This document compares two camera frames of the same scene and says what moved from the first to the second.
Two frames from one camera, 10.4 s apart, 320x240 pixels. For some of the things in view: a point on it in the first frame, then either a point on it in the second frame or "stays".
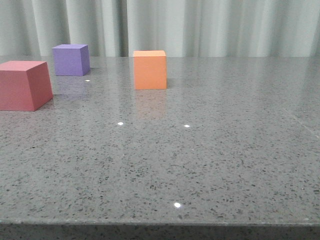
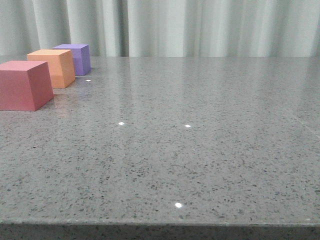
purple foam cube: (71, 59) stays
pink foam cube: (25, 86) stays
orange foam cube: (150, 69) → (60, 64)
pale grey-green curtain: (181, 28) stays
